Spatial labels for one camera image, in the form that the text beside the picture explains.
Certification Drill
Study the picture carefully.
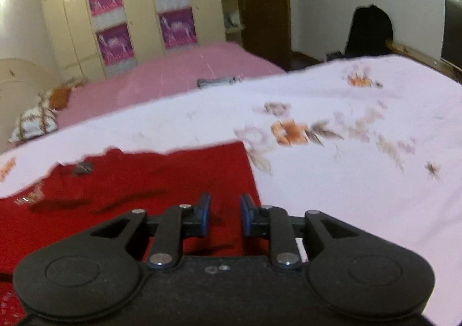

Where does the red garment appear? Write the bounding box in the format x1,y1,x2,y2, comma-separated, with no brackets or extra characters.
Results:
0,141,262,326

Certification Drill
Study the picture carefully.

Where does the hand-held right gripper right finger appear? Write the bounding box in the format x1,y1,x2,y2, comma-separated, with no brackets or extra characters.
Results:
240,193,362,271

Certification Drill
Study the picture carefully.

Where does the orange cushion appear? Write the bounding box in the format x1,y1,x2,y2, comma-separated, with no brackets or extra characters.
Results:
49,86,74,110

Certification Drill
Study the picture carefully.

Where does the white patterned pillow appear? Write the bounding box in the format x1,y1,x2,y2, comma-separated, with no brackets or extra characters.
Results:
8,93,60,144

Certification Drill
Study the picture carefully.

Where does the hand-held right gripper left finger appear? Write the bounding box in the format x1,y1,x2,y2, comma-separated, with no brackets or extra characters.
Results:
88,192,212,271

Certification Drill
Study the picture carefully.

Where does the wooden bed frame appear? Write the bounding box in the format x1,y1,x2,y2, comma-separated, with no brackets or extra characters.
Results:
384,39,462,84

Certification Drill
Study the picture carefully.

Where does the black bag on chair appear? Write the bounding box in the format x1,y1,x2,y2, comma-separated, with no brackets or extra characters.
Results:
344,4,394,57

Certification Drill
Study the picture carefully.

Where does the folded striped garment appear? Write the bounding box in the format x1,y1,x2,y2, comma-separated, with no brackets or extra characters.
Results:
197,75,243,90

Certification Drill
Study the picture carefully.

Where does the brown wooden door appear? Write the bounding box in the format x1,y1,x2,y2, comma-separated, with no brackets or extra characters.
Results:
233,0,293,70

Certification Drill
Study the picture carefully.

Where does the black television screen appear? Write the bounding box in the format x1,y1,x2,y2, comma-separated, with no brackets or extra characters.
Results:
440,0,462,72

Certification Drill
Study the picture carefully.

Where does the cream headboard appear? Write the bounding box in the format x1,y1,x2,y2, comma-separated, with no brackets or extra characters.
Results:
0,59,62,153

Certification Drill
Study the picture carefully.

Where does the cream wardrobe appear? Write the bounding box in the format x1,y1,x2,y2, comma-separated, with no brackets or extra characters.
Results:
36,0,226,83

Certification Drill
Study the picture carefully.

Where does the pink bed cover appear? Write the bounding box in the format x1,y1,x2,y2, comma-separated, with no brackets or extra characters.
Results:
54,40,287,129

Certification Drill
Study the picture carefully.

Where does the white floral bedsheet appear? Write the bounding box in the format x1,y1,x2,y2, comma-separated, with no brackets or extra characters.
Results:
0,53,462,326

